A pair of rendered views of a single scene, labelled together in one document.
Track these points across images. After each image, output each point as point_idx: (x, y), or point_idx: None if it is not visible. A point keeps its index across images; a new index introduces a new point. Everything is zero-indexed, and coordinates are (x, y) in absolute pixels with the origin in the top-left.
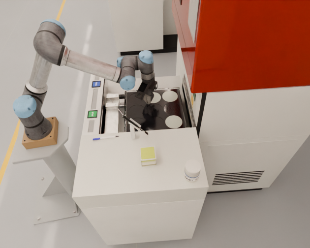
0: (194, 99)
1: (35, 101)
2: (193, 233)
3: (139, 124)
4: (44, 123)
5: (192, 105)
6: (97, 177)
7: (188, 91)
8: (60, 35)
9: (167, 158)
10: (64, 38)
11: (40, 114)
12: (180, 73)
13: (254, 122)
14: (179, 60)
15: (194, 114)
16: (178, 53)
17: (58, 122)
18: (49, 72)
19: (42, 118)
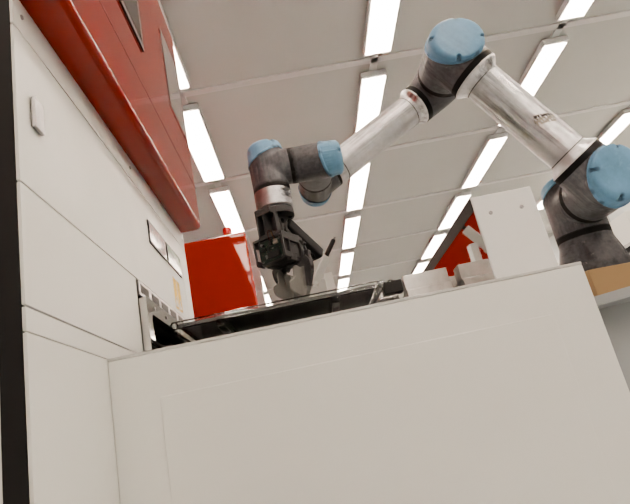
0: (181, 273)
1: (547, 188)
2: None
3: (313, 277)
4: (559, 252)
5: (181, 302)
6: None
7: (165, 299)
8: (420, 64)
9: None
10: (432, 67)
11: (552, 224)
12: (108, 335)
13: None
14: (87, 270)
15: (188, 313)
16: (65, 245)
17: (595, 295)
18: (511, 133)
19: (555, 236)
